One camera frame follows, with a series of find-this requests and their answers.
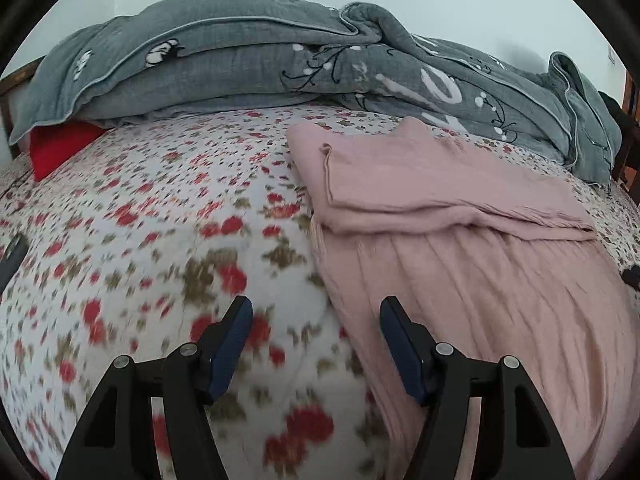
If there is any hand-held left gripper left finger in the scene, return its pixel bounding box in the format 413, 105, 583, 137
55, 296, 254, 480

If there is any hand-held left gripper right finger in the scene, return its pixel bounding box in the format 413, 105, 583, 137
379, 296, 583, 480

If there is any pink garment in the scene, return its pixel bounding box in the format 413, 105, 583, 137
286, 116, 640, 480

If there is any wooden footboard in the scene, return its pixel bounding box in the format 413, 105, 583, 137
611, 105, 640, 201

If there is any floral bed sheet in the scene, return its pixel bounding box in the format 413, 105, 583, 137
0, 105, 640, 480

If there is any black cloth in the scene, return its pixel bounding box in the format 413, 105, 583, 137
597, 91, 626, 161

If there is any brown wooden door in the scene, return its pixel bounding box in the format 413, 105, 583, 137
622, 70, 640, 121

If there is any small dark object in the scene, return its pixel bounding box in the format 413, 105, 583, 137
0, 232, 30, 293

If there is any red pillow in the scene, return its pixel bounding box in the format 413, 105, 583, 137
29, 121, 108, 182

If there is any grey printed quilt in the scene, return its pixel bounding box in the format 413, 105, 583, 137
9, 0, 623, 183

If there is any wooden headboard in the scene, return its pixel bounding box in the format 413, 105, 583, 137
0, 57, 46, 161

